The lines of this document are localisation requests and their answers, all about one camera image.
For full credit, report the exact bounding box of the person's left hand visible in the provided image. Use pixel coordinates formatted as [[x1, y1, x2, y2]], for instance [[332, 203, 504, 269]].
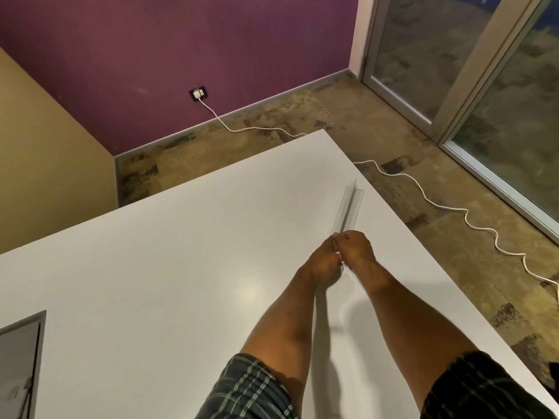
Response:
[[306, 234, 343, 284]]

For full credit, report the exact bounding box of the person's right hand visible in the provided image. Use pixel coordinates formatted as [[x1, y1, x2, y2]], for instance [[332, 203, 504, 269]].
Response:
[[335, 230, 377, 271]]

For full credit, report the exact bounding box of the clear plastic strip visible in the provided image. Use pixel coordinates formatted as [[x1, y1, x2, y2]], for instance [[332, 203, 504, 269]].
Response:
[[327, 179, 365, 275]]

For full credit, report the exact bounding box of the person's left forearm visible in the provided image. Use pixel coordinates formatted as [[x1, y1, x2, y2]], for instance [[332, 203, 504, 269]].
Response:
[[239, 269, 329, 404]]

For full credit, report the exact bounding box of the person's right forearm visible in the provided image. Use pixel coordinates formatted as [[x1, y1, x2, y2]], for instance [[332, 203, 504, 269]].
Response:
[[355, 259, 480, 382]]

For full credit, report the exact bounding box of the plaid shirt left sleeve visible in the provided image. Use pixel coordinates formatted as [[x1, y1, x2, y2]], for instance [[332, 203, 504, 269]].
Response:
[[195, 353, 298, 419]]

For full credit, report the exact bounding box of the plaid shirt sleeve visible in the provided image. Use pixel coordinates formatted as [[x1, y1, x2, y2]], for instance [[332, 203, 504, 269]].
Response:
[[420, 351, 559, 419], [195, 353, 298, 419]]

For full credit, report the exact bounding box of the plaid shirt right sleeve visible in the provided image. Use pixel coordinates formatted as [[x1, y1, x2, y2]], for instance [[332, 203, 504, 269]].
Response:
[[420, 351, 559, 419]]

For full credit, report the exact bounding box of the glass sliding door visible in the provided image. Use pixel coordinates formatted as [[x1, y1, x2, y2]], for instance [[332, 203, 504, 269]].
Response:
[[361, 0, 559, 245]]

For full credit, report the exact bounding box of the white power cable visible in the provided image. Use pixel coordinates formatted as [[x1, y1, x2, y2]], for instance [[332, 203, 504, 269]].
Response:
[[197, 97, 559, 310]]

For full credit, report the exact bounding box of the grey table cable hatch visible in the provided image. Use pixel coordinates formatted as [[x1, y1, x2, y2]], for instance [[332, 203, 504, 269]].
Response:
[[0, 310, 47, 419]]

